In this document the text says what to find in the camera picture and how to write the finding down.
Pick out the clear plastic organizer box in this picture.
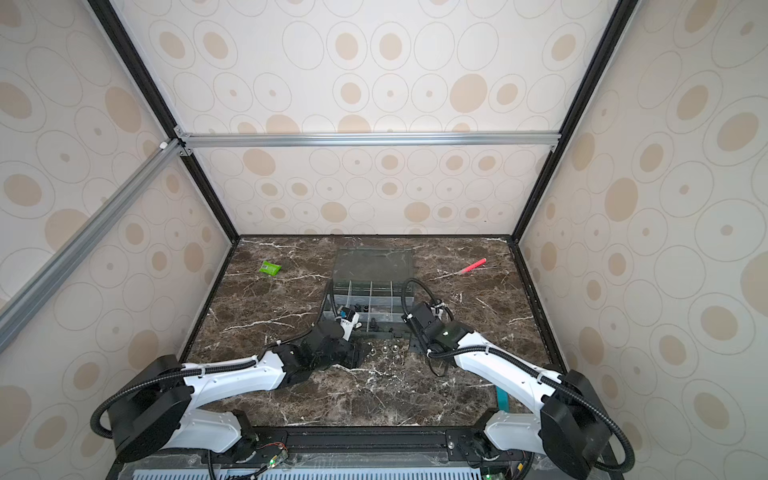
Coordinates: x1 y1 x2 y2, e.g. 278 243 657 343
322 247 415 339

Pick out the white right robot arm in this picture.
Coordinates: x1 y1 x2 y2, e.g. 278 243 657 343
403 302 635 479

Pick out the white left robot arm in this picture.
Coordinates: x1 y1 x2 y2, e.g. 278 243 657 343
90 319 372 463

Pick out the green snack packet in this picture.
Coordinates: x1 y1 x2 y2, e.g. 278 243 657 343
259 261 281 276

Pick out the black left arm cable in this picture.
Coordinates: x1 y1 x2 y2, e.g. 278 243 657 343
89 278 343 440

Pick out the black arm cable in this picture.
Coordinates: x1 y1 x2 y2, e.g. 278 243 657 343
400 277 636 474
89 278 343 440

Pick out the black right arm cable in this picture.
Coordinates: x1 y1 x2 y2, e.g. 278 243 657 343
400 277 636 474

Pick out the teal tool handle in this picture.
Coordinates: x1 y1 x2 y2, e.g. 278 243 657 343
496 387 510 413

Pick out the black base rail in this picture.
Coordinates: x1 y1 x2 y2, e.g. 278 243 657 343
203 426 534 479

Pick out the silver aluminium frame bar back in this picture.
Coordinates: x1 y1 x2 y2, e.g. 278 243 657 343
181 131 560 148

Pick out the silver aluminium frame bar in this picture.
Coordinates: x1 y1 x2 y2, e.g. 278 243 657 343
1 139 182 350
181 131 560 148

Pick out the silver aluminium frame bar left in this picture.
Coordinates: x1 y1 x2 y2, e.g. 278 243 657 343
1 139 182 350

